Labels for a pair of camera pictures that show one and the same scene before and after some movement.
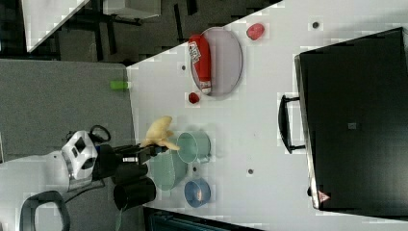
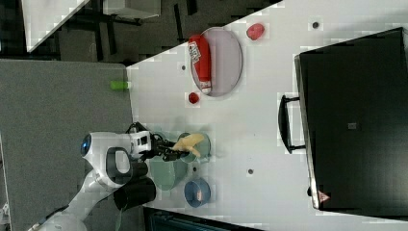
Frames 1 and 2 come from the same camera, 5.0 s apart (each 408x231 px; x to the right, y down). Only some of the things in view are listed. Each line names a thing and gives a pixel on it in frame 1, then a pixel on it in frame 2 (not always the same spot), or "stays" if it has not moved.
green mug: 193,146 stays
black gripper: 136,154 to 164,147
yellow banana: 159,133 to 188,141
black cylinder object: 131,186 stays
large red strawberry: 255,31 stays
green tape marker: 118,85 stays
